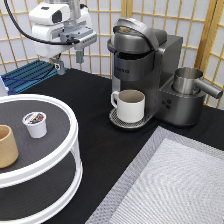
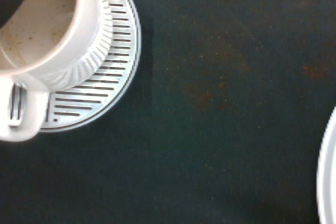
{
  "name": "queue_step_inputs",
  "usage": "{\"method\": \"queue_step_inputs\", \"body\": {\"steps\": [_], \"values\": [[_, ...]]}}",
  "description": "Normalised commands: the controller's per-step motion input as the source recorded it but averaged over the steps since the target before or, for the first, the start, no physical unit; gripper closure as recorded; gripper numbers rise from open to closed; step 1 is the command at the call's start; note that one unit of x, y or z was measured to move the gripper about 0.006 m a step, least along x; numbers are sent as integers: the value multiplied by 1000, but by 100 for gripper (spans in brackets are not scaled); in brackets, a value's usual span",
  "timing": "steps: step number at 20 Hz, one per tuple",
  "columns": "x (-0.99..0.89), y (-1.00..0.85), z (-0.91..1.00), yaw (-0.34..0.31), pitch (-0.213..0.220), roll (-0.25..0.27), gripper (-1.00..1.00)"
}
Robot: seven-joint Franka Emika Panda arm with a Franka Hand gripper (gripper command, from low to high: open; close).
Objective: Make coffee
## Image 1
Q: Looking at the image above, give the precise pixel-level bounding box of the tan wooden cup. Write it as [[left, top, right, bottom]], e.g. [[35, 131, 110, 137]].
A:
[[0, 125, 19, 168]]

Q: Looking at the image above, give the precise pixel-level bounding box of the steel milk frother jug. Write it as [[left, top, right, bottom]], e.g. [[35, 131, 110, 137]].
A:
[[173, 67, 223, 99]]

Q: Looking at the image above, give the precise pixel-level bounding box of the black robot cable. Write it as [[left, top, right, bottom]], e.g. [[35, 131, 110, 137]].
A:
[[3, 0, 81, 46]]

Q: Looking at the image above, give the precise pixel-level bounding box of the grey coffee machine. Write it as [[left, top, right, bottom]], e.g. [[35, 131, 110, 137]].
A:
[[107, 18, 205, 130]]

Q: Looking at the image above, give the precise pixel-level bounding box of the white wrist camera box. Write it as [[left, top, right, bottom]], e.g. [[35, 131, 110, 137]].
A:
[[29, 2, 70, 25]]

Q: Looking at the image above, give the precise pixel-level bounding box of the white ceramic mug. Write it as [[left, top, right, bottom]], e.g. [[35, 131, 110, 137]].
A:
[[111, 90, 145, 123]]

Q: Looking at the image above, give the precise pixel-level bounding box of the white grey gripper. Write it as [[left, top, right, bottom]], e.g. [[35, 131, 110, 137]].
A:
[[32, 6, 97, 75]]

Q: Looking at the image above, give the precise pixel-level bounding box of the grey woven placemat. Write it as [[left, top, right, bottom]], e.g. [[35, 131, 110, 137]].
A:
[[85, 127, 224, 224]]

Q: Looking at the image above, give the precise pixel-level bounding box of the white coffee pod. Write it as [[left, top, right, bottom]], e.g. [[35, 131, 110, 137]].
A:
[[22, 112, 47, 138]]

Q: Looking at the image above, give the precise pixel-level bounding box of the white two-tier round shelf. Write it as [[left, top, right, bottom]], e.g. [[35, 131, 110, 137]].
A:
[[0, 94, 83, 224]]

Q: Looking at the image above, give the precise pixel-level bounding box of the wooden shoji screen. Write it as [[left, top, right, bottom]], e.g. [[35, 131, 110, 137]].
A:
[[0, 0, 224, 110]]

